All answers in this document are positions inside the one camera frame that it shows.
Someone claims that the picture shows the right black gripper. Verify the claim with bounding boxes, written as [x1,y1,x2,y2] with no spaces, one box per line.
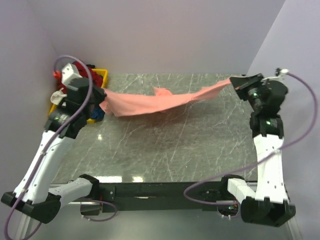
[230,73,267,112]

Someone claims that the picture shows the pink t shirt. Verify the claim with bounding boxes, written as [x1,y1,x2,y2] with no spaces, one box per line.
[99,78,231,117]

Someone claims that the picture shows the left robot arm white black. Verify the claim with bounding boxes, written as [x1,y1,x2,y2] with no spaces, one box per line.
[1,77,107,224]

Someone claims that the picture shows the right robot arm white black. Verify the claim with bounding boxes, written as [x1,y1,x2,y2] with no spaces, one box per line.
[219,74,296,227]

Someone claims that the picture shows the red t shirt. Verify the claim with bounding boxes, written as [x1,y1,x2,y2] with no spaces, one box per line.
[57,61,108,94]

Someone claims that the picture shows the blue t shirt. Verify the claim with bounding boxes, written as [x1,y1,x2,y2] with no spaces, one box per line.
[90,106,105,121]

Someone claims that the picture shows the yellow plastic bin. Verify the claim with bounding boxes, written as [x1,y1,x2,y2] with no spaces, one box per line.
[48,68,108,124]

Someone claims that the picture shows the white t shirt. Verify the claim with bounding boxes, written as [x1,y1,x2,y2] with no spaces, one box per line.
[50,90,67,105]

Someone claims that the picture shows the black base beam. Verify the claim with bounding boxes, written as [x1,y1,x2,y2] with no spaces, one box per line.
[97,181,235,211]

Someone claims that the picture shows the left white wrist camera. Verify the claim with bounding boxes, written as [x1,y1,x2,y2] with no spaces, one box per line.
[53,63,82,87]

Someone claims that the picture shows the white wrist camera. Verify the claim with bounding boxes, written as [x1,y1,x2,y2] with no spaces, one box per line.
[262,68,289,82]
[53,63,82,87]

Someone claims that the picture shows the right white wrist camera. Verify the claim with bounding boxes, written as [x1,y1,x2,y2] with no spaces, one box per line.
[262,68,289,82]

